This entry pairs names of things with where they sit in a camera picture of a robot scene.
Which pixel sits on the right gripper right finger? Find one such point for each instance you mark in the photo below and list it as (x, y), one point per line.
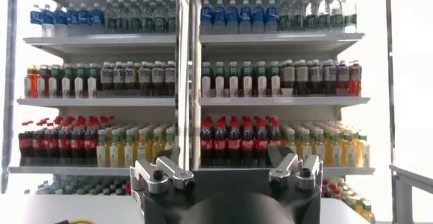
(297, 174)

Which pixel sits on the dark drink bottle beige label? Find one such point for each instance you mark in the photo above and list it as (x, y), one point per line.
(288, 76)
(301, 75)

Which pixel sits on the grey metal frame table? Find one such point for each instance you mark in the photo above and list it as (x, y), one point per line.
(406, 191)

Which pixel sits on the grey metal bottle shelf rack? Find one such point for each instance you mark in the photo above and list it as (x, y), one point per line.
(284, 101)
(94, 101)

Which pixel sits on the water bottle blue label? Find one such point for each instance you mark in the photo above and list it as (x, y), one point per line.
(258, 15)
(72, 17)
(206, 15)
(232, 15)
(47, 18)
(271, 15)
(219, 15)
(60, 18)
(84, 17)
(97, 17)
(35, 17)
(245, 15)

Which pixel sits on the clear bottle green label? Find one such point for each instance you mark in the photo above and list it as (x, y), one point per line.
(110, 19)
(121, 19)
(285, 17)
(146, 19)
(134, 19)
(311, 17)
(159, 19)
(298, 17)
(336, 17)
(170, 19)
(324, 17)
(350, 18)

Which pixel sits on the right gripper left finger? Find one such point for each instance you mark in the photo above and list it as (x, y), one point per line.
(162, 176)

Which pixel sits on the reddish tea bottle white label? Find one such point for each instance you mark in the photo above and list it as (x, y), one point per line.
(33, 83)

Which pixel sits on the cola bottle red cap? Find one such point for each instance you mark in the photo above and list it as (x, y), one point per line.
(220, 144)
(64, 144)
(50, 144)
(261, 144)
(274, 135)
(78, 144)
(247, 144)
(234, 144)
(90, 144)
(25, 144)
(38, 144)
(206, 144)

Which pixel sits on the black metal frame pole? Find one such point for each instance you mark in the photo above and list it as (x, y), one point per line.
(8, 93)
(391, 76)

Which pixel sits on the red drink bottle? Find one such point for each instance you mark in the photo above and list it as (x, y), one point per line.
(354, 78)

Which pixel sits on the dark drink bottle white label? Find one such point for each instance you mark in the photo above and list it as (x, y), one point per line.
(130, 75)
(170, 75)
(118, 75)
(315, 75)
(157, 75)
(342, 76)
(329, 75)
(106, 76)
(144, 75)

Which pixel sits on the tea bottle green white label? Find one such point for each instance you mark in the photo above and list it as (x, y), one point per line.
(78, 86)
(92, 86)
(53, 86)
(261, 85)
(220, 85)
(274, 85)
(206, 85)
(233, 85)
(42, 85)
(66, 86)
(247, 85)

